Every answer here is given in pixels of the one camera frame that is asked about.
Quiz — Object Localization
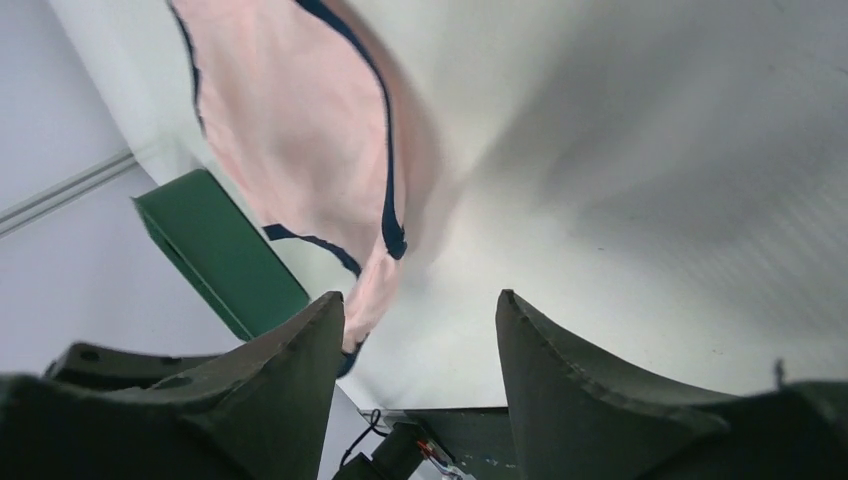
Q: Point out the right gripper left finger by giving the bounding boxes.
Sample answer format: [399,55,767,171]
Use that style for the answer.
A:
[1,292,344,479]

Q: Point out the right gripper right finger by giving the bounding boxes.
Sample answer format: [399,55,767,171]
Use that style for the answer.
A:
[495,290,847,479]

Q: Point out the pink underwear navy trim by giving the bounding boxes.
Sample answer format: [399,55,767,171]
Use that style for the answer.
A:
[170,1,435,375]

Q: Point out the green compartment tray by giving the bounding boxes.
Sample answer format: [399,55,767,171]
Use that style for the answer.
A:
[133,169,310,341]

